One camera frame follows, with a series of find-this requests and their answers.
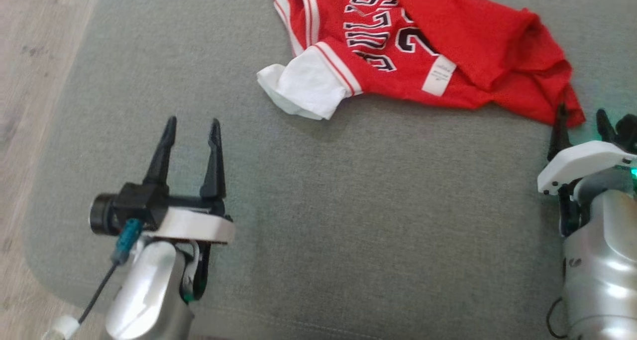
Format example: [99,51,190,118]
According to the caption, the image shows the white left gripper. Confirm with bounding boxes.
[143,116,235,303]

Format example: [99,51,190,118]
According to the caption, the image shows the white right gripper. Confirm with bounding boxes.
[537,103,637,237]

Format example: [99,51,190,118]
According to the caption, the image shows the red Bulls jersey white sleeves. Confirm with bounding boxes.
[257,0,586,128]

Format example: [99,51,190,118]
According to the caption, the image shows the large grey sofa seat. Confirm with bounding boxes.
[22,0,637,340]

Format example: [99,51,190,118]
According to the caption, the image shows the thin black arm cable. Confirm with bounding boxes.
[546,296,568,340]

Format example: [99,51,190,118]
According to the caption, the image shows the white cable clip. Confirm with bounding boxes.
[42,315,81,340]

